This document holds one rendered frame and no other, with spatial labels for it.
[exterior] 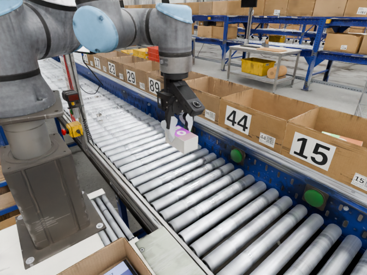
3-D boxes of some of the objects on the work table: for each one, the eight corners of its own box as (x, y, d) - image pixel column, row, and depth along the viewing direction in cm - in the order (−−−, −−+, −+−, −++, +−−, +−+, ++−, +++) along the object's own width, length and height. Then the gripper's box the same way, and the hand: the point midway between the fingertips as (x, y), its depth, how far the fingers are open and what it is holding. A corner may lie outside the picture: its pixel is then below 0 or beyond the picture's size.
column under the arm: (25, 270, 72) (-18, 186, 57) (15, 219, 91) (-19, 144, 75) (106, 228, 87) (89, 152, 71) (84, 191, 105) (66, 124, 89)
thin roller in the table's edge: (99, 199, 102) (99, 196, 102) (128, 243, 83) (128, 239, 82) (95, 201, 101) (94, 198, 100) (123, 246, 82) (123, 243, 81)
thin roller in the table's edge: (105, 197, 104) (105, 193, 103) (135, 239, 84) (134, 236, 83) (101, 199, 103) (100, 195, 102) (130, 243, 83) (129, 239, 82)
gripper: (182, 66, 73) (182, 127, 83) (147, 72, 67) (152, 137, 77) (200, 71, 68) (198, 136, 78) (164, 77, 61) (167, 148, 71)
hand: (181, 136), depth 74 cm, fingers closed on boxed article, 6 cm apart
